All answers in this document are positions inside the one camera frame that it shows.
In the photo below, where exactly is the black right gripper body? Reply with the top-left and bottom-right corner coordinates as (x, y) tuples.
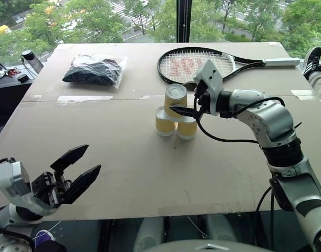
(191, 80), (218, 121)

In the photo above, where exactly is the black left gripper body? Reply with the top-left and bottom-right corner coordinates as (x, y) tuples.
(30, 170), (73, 208)

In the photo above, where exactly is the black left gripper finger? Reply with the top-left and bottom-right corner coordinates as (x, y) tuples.
(49, 144), (89, 174)
(61, 164), (102, 206)

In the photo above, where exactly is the yellow white paper cup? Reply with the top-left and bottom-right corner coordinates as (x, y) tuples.
(164, 84), (188, 123)
(154, 106), (176, 138)
(175, 116), (198, 141)

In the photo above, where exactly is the brown cardboard table cover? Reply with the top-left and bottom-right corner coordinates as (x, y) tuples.
(0, 41), (321, 222)

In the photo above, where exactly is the purple white round object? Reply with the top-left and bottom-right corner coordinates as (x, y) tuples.
(33, 229), (56, 248)

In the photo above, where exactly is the long clear tape strip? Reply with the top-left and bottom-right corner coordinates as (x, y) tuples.
(56, 94), (114, 103)

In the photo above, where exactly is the black white tennis racket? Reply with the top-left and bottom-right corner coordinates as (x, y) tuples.
(157, 47), (301, 86)

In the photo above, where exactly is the black side table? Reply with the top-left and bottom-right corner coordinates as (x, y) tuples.
(0, 56), (47, 121)

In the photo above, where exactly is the clear bag of dark items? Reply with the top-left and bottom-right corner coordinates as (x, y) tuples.
(61, 54), (128, 90)

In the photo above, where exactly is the short beige tape strip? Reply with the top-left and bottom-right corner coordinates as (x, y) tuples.
(291, 89), (316, 101)

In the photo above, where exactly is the black drinking bottle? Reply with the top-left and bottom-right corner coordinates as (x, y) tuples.
(20, 49), (44, 79)

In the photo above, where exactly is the black white sneaker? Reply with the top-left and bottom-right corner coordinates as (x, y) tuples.
(303, 46), (321, 80)

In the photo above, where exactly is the silver robot torso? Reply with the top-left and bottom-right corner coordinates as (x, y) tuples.
(142, 241), (274, 252)

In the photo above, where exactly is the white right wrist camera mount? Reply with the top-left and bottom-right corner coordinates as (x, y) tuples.
(192, 59), (224, 117)

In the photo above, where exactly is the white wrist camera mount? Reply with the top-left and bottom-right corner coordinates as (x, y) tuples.
(0, 160), (59, 216)
(192, 59), (224, 117)

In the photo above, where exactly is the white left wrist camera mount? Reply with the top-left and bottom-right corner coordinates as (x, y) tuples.
(0, 160), (59, 216)

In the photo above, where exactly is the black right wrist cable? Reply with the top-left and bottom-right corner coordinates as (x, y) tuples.
(193, 90), (303, 145)

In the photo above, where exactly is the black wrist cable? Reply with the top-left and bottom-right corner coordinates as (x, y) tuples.
(193, 90), (303, 145)
(0, 157), (17, 172)

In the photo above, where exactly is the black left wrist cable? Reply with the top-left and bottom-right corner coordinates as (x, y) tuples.
(0, 157), (17, 172)

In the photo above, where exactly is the black window frame post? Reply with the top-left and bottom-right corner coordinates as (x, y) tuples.
(175, 0), (191, 43)

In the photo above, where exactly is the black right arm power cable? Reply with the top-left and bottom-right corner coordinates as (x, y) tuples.
(254, 185), (276, 252)

